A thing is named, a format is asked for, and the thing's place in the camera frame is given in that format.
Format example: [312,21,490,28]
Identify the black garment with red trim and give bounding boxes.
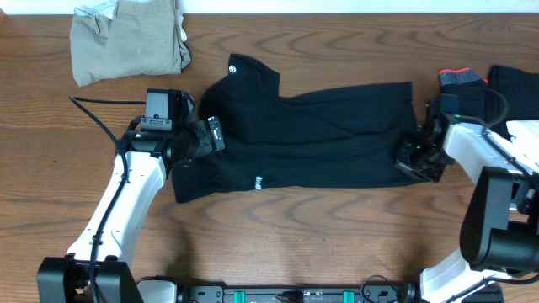
[439,66,538,122]

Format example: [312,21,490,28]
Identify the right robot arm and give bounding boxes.
[395,94,538,302]

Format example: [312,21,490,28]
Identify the black polo shirt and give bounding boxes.
[172,54,417,204]

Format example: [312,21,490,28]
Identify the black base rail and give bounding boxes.
[138,275,504,303]

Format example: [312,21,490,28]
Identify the white printed t-shirt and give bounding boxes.
[506,120,538,172]

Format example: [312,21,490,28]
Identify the folded khaki pants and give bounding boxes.
[70,0,192,87]

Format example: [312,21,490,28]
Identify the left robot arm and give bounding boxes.
[37,88,225,302]

